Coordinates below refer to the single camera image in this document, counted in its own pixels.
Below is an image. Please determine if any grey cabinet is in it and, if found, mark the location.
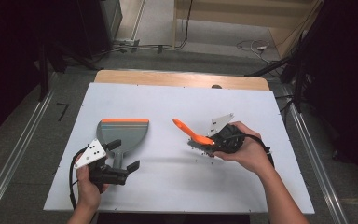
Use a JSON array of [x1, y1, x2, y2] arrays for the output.
[[101, 0, 123, 41]]

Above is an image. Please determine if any white board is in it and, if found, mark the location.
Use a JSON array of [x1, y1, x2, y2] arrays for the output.
[[43, 82, 315, 215]]

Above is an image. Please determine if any bundle of floor cables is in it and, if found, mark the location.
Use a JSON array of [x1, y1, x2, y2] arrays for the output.
[[105, 42, 187, 54]]

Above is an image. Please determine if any power strip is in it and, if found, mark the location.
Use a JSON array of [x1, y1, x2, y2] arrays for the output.
[[115, 38, 141, 53]]

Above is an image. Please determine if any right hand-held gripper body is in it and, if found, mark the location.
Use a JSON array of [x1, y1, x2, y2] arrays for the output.
[[207, 112, 246, 155]]

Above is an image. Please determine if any right hand-held gripper black cable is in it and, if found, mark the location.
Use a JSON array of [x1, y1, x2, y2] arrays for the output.
[[227, 133, 275, 169]]

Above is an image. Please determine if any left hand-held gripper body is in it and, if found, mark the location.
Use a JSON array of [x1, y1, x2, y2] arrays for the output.
[[74, 138, 130, 191]]

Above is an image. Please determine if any black curtain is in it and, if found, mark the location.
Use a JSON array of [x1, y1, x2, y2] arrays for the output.
[[288, 0, 358, 188], [0, 0, 113, 146]]

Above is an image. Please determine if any grey dustpan with orange edge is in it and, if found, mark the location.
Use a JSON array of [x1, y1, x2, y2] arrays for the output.
[[96, 118, 150, 171]]

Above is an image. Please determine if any black stand leg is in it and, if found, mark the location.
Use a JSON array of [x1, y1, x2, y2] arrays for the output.
[[245, 55, 293, 78]]

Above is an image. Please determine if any light wooden furniture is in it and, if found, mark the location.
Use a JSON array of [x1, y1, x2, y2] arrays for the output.
[[172, 0, 324, 59]]

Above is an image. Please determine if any left hand-held gripper black cable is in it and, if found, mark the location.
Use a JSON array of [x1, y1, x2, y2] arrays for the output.
[[69, 147, 90, 210]]

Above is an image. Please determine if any white cable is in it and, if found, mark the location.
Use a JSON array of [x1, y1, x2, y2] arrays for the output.
[[236, 39, 282, 63]]

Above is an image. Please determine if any hand-held gripper black cable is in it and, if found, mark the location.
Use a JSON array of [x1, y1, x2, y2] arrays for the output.
[[227, 133, 275, 169], [69, 147, 90, 210]]

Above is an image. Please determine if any metal floor rail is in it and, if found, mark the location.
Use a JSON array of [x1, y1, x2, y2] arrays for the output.
[[279, 87, 349, 224], [0, 71, 60, 224]]

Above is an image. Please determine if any wooden table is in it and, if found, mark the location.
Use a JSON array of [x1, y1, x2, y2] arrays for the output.
[[93, 69, 270, 91]]

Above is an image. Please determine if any orange brush with grey bristles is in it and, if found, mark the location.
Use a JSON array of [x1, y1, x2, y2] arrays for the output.
[[172, 118, 216, 157]]

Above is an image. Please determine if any person's right hand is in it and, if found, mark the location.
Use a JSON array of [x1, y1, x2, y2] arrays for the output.
[[213, 120, 273, 177]]

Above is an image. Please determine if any black hanging cable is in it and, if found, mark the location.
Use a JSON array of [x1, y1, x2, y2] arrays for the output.
[[179, 0, 194, 49]]

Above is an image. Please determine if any pile of red beans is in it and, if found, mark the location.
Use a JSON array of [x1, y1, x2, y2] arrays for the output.
[[188, 147, 216, 164]]

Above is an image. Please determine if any person's left hand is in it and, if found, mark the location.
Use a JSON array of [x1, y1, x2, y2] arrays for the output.
[[76, 162, 110, 208]]

